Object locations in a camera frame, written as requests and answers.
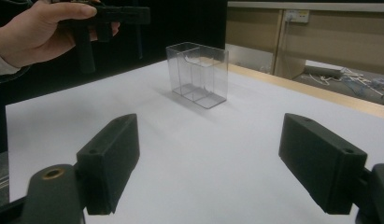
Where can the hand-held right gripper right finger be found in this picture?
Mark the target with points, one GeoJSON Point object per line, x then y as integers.
{"type": "Point", "coordinates": [320, 161]}

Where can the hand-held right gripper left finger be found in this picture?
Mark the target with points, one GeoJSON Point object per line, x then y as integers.
{"type": "Point", "coordinates": [108, 165]}

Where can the clear plastic divided container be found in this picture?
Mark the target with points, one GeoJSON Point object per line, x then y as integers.
{"type": "Point", "coordinates": [196, 77]}

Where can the grey pipe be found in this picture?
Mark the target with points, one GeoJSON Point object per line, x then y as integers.
{"type": "Point", "coordinates": [323, 71]}

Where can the white table sheet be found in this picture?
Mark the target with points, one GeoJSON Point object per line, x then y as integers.
{"type": "Point", "coordinates": [211, 155]}

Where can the white wall socket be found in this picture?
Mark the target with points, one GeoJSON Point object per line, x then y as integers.
{"type": "Point", "coordinates": [297, 16]}

